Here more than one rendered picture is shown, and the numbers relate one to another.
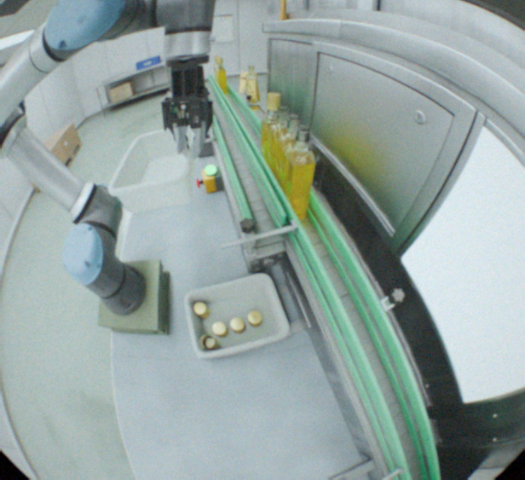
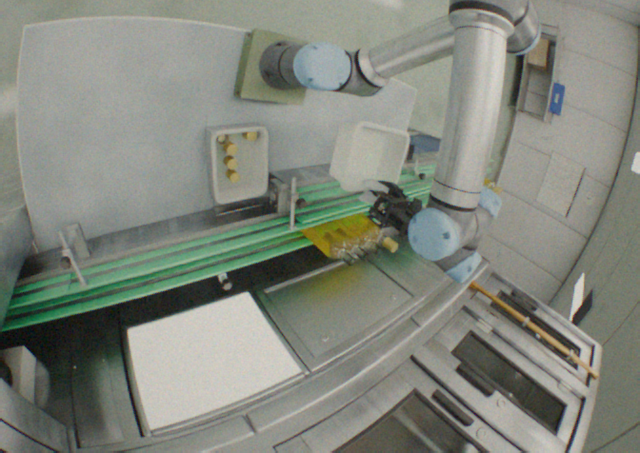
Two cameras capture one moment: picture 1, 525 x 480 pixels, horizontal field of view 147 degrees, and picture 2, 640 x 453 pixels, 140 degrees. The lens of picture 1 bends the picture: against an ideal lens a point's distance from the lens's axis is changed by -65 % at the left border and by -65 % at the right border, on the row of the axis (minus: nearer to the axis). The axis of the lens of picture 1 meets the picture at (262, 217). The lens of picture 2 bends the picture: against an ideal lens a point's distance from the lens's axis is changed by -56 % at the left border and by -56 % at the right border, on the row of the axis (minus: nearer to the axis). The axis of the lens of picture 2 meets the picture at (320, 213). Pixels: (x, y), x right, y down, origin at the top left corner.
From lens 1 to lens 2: 0.37 m
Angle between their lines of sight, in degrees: 18
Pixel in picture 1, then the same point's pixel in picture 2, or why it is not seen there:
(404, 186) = (290, 309)
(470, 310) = (204, 333)
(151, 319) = (250, 91)
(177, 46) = not seen: hidden behind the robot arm
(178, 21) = not seen: hidden behind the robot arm
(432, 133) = (311, 340)
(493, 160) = (282, 367)
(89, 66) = (592, 32)
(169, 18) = not seen: hidden behind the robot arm
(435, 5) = (387, 397)
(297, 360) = (190, 198)
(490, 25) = (353, 423)
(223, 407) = (159, 135)
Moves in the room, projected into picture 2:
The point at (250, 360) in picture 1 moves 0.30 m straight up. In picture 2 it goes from (199, 163) to (227, 204)
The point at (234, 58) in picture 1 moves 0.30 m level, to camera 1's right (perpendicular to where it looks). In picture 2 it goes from (515, 190) to (510, 203)
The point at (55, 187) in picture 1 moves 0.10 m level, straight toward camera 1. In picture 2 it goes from (392, 58) to (366, 84)
